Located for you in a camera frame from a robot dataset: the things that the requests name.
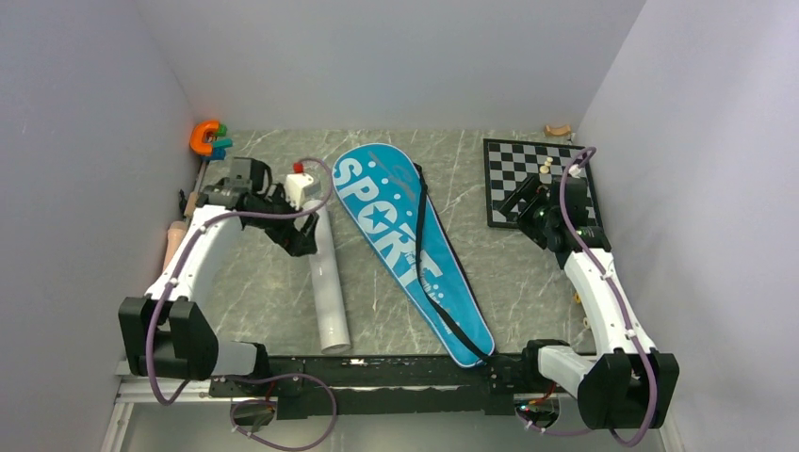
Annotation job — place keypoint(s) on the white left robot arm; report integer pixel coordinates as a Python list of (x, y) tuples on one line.
[(165, 332)]

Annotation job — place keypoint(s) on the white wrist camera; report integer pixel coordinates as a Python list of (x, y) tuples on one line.
[(300, 186), (576, 171)]

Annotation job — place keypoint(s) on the colourful brick toy car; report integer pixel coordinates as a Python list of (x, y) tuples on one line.
[(586, 324)]

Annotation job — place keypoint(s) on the orange letter C toy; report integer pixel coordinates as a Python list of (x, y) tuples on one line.
[(202, 137)]

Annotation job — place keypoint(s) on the black white chessboard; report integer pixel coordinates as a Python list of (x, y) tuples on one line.
[(507, 163)]

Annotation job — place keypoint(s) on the wooden handled tool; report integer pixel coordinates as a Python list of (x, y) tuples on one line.
[(187, 201)]

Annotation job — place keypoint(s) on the blue racket carry bag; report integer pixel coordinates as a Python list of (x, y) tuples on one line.
[(388, 198)]

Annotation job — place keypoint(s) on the beige toy microphone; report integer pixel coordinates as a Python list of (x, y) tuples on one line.
[(175, 234)]

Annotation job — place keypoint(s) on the wooden arch block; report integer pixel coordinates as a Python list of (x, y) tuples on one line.
[(558, 131)]

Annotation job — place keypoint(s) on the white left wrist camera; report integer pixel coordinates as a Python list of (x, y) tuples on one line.
[(300, 186)]

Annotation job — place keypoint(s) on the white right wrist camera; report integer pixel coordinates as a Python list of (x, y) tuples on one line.
[(576, 171)]

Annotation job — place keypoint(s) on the white shuttlecock tube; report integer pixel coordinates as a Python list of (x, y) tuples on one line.
[(332, 321)]

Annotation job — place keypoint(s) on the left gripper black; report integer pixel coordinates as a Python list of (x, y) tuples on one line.
[(298, 242)]

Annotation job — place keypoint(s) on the beige chess pawn rear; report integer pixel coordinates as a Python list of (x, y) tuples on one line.
[(545, 168)]

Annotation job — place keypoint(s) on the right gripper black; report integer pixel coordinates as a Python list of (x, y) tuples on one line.
[(534, 193)]

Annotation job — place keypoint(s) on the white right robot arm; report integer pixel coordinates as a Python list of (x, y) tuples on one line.
[(629, 384)]

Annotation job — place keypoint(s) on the green teal toy blocks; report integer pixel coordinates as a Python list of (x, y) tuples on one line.
[(221, 145)]

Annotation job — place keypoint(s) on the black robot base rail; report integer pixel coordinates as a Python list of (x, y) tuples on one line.
[(396, 384)]

